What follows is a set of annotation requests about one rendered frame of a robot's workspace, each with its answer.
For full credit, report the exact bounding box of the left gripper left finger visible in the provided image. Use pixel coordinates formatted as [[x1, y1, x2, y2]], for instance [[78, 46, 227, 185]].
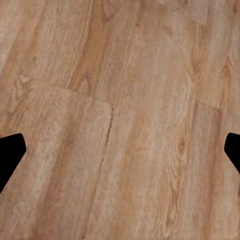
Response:
[[0, 133, 26, 193]]

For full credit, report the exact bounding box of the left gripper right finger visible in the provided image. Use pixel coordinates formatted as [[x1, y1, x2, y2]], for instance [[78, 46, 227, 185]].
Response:
[[224, 133, 240, 173]]

